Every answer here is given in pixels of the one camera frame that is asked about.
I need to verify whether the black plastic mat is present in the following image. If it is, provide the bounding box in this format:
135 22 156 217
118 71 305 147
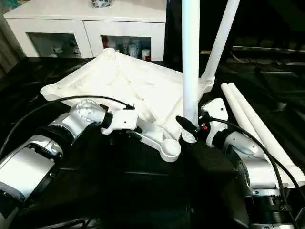
0 56 305 229

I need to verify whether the white plastic table leg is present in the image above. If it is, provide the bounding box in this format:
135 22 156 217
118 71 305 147
200 0 242 84
220 83 265 144
180 0 200 143
226 82 305 187

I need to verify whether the white plastic table top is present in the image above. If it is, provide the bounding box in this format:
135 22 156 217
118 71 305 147
40 47 217 164

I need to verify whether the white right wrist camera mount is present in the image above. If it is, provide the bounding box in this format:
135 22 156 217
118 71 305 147
200 98 230 148

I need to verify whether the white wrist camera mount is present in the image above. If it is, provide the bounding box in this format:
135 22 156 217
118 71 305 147
100 110 139 136
200 98 230 148

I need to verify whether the dark metal rail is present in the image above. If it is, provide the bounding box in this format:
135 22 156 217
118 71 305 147
232 46 305 55

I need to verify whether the white cabinet with glass doors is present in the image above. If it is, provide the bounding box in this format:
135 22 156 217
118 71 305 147
3 4 167 62

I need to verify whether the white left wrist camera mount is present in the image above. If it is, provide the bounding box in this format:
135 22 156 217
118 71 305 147
100 110 139 136

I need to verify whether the dark patterned jar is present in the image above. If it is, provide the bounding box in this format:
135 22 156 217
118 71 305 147
91 0 113 8

